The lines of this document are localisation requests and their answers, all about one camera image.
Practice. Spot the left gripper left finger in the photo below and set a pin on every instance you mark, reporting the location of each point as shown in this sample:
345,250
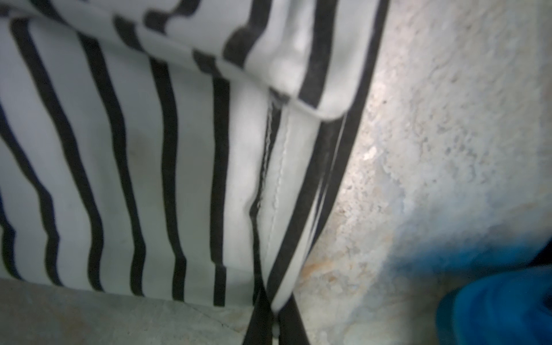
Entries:
260,329

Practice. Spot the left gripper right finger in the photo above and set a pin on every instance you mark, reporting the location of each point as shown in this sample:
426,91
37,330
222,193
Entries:
292,329

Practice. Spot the yellow blue snack cup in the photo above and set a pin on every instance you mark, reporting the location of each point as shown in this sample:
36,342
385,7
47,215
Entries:
506,308

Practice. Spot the black white zebra tank top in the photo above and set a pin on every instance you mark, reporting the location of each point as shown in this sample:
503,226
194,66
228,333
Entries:
182,150

